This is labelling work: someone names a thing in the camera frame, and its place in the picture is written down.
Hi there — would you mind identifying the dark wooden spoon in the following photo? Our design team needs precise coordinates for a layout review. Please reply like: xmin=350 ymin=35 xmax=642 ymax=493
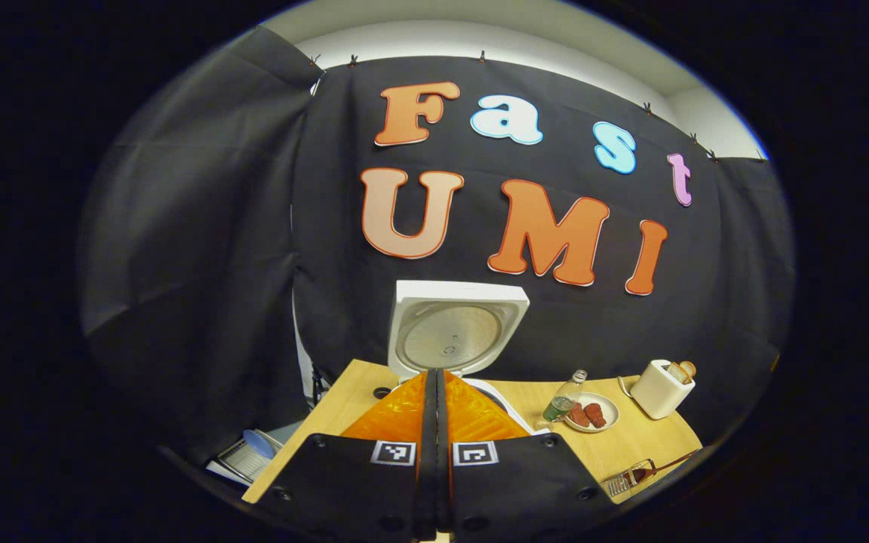
xmin=627 ymin=450 xmax=699 ymax=485

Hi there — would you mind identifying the black backdrop cloth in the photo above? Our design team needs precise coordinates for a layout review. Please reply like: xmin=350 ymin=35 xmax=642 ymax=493
xmin=78 ymin=26 xmax=796 ymax=468

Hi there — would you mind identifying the clear glass bottle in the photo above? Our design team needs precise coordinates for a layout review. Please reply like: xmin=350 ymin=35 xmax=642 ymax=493
xmin=542 ymin=370 xmax=588 ymax=425

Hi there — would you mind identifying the white toaster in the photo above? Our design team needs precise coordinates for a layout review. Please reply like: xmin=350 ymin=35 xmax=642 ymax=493
xmin=631 ymin=360 xmax=696 ymax=420

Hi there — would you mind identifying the white rice cooker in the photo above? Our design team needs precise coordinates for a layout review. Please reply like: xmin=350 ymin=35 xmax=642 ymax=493
xmin=388 ymin=281 xmax=548 ymax=437

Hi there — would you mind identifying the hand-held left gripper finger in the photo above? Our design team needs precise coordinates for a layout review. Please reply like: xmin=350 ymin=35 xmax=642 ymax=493
xmin=253 ymin=370 xmax=439 ymax=542
xmin=437 ymin=370 xmax=620 ymax=540

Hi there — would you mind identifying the blue round lid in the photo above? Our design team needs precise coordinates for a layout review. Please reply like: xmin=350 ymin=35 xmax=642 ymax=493
xmin=242 ymin=430 xmax=277 ymax=459

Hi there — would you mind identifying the white round plate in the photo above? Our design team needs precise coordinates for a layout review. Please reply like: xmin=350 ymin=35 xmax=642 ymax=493
xmin=561 ymin=392 xmax=620 ymax=433

